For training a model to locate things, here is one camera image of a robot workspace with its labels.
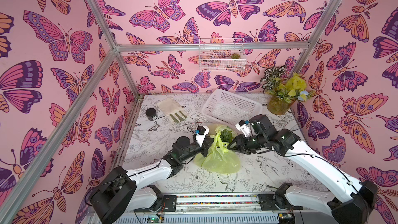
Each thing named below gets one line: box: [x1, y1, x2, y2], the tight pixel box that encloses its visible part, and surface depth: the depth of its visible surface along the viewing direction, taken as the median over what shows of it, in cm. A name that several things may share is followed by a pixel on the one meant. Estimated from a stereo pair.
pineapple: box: [219, 128, 233, 144], surface depth 77 cm
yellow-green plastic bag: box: [193, 124, 241, 175], surface depth 74 cm
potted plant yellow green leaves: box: [259, 65, 317, 116], surface depth 98 cm
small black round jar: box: [145, 107, 158, 121], surface depth 106 cm
